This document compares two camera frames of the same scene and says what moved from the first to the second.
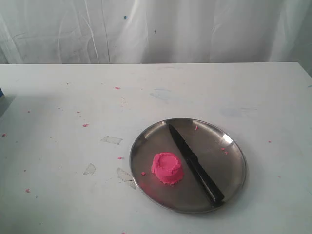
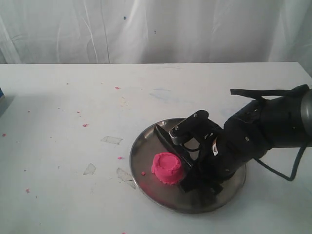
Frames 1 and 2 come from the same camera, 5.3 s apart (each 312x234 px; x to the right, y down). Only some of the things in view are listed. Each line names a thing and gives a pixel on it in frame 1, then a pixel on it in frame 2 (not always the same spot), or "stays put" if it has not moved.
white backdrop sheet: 155,31 stays put
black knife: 213,189 → 165,136
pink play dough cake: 167,166 stays put
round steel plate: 219,151 stays put
